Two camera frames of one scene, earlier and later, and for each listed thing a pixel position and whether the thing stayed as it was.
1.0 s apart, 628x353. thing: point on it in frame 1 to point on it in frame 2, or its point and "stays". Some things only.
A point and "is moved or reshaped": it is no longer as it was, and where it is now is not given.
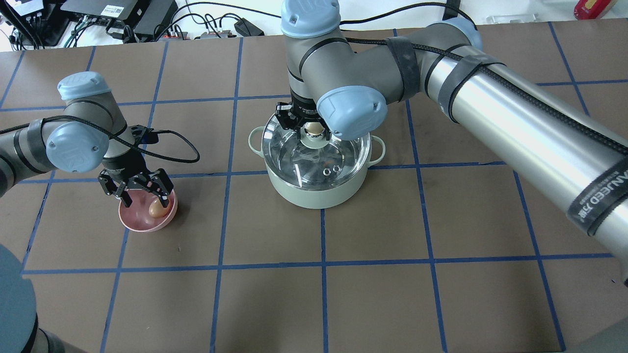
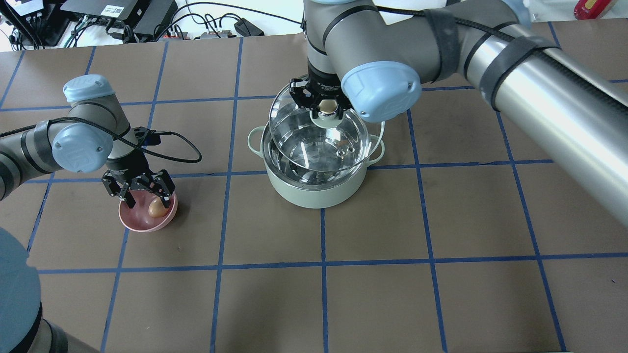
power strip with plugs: x=182 y=36 stays
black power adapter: x=246 y=28 stays
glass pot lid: x=313 y=162 is moved or reshaped
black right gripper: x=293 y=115 to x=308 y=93
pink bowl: x=137 y=216 stays
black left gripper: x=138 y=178 stays
